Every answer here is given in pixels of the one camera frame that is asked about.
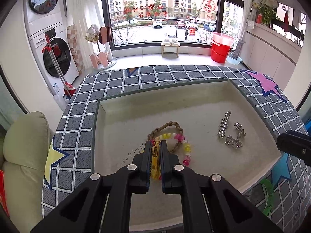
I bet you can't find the green translucent bangle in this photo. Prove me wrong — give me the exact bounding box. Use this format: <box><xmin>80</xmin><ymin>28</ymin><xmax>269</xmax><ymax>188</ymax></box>
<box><xmin>257</xmin><ymin>178</ymin><xmax>275</xmax><ymax>216</ymax></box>

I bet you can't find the pink yellow beaded bracelet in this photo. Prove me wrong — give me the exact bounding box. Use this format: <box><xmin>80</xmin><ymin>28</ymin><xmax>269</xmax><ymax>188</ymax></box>
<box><xmin>150</xmin><ymin>132</ymin><xmax>192</xmax><ymax>167</ymax></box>

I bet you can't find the silver chain bracelet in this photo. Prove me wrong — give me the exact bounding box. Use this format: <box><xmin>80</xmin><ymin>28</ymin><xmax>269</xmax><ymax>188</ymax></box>
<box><xmin>225</xmin><ymin>121</ymin><xmax>247</xmax><ymax>150</ymax></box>

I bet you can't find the yellow cord bracelet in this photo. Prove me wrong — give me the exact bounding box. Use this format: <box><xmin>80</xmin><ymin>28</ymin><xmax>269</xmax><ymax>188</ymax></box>
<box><xmin>150</xmin><ymin>137</ymin><xmax>162</xmax><ymax>181</ymax></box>

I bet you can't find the brown braided bracelet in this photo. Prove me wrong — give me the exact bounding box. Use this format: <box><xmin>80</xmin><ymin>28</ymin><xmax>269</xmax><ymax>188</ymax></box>
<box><xmin>147</xmin><ymin>121</ymin><xmax>184</xmax><ymax>154</ymax></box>

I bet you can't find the silver hair clip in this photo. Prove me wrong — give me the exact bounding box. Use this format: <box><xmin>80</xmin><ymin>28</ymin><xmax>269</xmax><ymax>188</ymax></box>
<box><xmin>217</xmin><ymin>110</ymin><xmax>231</xmax><ymax>139</ymax></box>

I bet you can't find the green jewelry tray box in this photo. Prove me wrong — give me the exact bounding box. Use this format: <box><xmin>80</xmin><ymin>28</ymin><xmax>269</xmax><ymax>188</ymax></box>
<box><xmin>92</xmin><ymin>79</ymin><xmax>281</xmax><ymax>232</ymax></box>

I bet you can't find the grey checked star rug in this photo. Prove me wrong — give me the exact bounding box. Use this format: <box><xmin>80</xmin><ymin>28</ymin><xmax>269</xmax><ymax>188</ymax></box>
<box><xmin>42</xmin><ymin>65</ymin><xmax>310</xmax><ymax>232</ymax></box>

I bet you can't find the white low cabinet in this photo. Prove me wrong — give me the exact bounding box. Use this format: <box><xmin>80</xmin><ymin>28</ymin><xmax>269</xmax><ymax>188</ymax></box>
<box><xmin>240</xmin><ymin>23</ymin><xmax>301</xmax><ymax>90</ymax></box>

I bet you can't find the light green sofa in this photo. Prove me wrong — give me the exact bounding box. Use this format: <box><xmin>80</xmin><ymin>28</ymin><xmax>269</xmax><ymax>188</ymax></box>
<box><xmin>1</xmin><ymin>111</ymin><xmax>52</xmax><ymax>232</ymax></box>

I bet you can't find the red cushion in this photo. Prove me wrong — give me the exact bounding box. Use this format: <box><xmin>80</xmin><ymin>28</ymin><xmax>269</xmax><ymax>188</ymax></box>
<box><xmin>0</xmin><ymin>170</ymin><xmax>10</xmax><ymax>216</ymax></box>

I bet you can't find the red bucket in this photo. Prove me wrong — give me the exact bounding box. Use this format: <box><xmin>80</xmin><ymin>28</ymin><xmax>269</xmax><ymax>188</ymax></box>
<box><xmin>211</xmin><ymin>32</ymin><xmax>234</xmax><ymax>64</ymax></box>

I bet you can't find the potted green plant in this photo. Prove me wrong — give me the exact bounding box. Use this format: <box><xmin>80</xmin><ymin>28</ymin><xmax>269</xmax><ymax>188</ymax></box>
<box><xmin>253</xmin><ymin>2</ymin><xmax>279</xmax><ymax>28</ymax></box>

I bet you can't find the slipper drying rack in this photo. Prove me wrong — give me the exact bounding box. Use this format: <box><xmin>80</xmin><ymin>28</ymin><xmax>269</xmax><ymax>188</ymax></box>
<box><xmin>85</xmin><ymin>24</ymin><xmax>117</xmax><ymax>70</ymax></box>

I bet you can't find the small wooden stool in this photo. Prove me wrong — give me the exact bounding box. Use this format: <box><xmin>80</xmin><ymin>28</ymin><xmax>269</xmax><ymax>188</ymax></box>
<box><xmin>161</xmin><ymin>37</ymin><xmax>180</xmax><ymax>58</ymax></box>

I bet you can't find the white washing machine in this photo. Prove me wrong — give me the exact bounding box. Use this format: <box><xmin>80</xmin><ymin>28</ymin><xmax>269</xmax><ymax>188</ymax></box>
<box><xmin>27</xmin><ymin>22</ymin><xmax>80</xmax><ymax>95</ymax></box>

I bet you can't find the white dryer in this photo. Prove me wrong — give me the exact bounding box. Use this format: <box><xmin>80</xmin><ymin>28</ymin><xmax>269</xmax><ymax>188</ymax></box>
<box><xmin>24</xmin><ymin>0</ymin><xmax>62</xmax><ymax>37</ymax></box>

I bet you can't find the red handled mop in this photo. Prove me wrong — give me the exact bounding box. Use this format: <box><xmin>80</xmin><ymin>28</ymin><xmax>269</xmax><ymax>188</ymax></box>
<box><xmin>42</xmin><ymin>32</ymin><xmax>75</xmax><ymax>99</ymax></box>

